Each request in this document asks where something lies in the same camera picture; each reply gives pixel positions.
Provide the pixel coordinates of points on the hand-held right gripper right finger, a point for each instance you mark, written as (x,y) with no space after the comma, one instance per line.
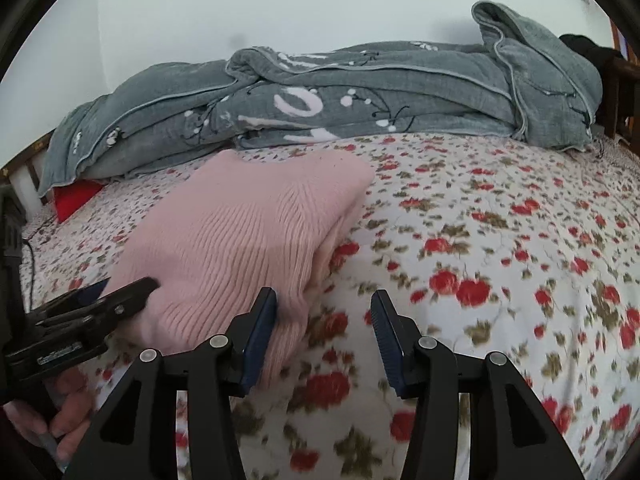
(389,345)

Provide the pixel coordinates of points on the red pillow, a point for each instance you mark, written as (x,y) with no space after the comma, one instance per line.
(75,200)

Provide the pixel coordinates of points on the grey printed blanket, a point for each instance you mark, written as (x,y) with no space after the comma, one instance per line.
(350,90)

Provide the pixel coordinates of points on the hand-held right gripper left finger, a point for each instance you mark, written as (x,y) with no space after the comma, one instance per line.
(260,340)

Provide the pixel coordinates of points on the dark wooden bed frame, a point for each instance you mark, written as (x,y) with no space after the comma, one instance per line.
(622,95)

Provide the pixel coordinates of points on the person's left hand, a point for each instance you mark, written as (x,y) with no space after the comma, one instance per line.
(70,410)

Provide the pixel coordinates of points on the wooden slatted headboard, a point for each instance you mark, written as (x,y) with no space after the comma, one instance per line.
(30,175)

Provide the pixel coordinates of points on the floral bed sheet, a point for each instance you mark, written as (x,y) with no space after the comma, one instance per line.
(480,260)

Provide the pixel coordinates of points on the pink knitted sweater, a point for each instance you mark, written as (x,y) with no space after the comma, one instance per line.
(235,240)

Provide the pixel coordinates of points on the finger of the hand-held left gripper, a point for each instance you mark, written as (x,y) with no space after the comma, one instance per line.
(85,294)
(125,297)

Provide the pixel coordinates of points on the black cloth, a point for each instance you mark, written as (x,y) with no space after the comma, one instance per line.
(587,47)

